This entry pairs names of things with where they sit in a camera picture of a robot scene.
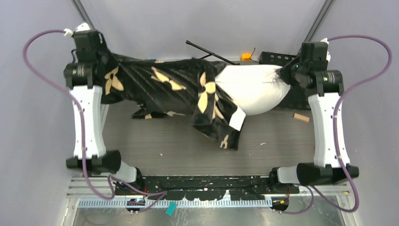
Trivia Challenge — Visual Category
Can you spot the black floral pillowcase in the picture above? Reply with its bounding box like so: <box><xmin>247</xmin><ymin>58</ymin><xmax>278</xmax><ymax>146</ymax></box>
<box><xmin>95</xmin><ymin>54</ymin><xmax>240</xmax><ymax>151</ymax></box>

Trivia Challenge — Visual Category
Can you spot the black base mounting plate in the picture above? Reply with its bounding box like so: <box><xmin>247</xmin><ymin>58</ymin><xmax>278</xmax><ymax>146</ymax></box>
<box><xmin>133</xmin><ymin>175</ymin><xmax>299</xmax><ymax>201</ymax></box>

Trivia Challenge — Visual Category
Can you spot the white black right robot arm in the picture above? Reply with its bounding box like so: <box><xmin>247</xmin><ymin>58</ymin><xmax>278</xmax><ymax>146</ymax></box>
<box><xmin>268</xmin><ymin>41</ymin><xmax>359</xmax><ymax>193</ymax></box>

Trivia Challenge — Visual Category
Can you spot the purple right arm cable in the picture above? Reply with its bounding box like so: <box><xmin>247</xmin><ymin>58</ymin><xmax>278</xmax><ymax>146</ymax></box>
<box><xmin>274</xmin><ymin>35</ymin><xmax>393</xmax><ymax>215</ymax></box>

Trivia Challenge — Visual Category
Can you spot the teal tape piece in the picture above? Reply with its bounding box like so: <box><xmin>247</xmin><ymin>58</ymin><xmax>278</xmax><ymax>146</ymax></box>
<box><xmin>165</xmin><ymin>202</ymin><xmax>177</xmax><ymax>216</ymax></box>

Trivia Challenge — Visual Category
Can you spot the black folding stand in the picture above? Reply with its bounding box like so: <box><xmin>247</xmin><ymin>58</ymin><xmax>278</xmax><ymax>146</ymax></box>
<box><xmin>185</xmin><ymin>40</ymin><xmax>239</xmax><ymax>65</ymax></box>

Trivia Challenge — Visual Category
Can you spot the orange small device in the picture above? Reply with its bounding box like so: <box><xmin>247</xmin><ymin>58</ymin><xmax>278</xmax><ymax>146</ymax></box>
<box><xmin>240</xmin><ymin>48</ymin><xmax>256</xmax><ymax>61</ymax></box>

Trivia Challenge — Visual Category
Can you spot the black perforated plate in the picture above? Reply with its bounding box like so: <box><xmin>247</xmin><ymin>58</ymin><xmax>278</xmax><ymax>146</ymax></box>
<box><xmin>258</xmin><ymin>51</ymin><xmax>315</xmax><ymax>111</ymax></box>

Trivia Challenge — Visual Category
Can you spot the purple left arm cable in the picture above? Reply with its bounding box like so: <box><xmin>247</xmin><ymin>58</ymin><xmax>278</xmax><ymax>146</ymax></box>
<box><xmin>22</xmin><ymin>29</ymin><xmax>169</xmax><ymax>214</ymax></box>

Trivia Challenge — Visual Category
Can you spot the aluminium frame rail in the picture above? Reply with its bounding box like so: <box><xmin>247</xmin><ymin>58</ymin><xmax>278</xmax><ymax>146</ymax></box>
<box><xmin>67</xmin><ymin>178</ymin><xmax>351</xmax><ymax>210</ymax></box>

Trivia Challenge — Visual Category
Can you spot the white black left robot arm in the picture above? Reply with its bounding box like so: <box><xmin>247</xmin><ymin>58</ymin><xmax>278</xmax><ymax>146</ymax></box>
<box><xmin>64</xmin><ymin>29</ymin><xmax>144</xmax><ymax>195</ymax></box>

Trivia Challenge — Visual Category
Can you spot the small wooden block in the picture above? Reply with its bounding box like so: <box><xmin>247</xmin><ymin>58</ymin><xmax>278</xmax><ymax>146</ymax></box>
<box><xmin>293</xmin><ymin>113</ymin><xmax>310</xmax><ymax>123</ymax></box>

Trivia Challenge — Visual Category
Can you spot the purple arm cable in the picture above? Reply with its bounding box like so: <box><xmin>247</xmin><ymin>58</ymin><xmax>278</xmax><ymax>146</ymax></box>
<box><xmin>22</xmin><ymin>29</ymin><xmax>169</xmax><ymax>214</ymax></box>
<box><xmin>274</xmin><ymin>35</ymin><xmax>393</xmax><ymax>215</ymax></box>

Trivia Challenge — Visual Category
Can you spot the white pillow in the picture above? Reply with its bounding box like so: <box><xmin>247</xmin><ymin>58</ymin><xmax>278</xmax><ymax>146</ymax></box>
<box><xmin>215</xmin><ymin>65</ymin><xmax>291</xmax><ymax>131</ymax></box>

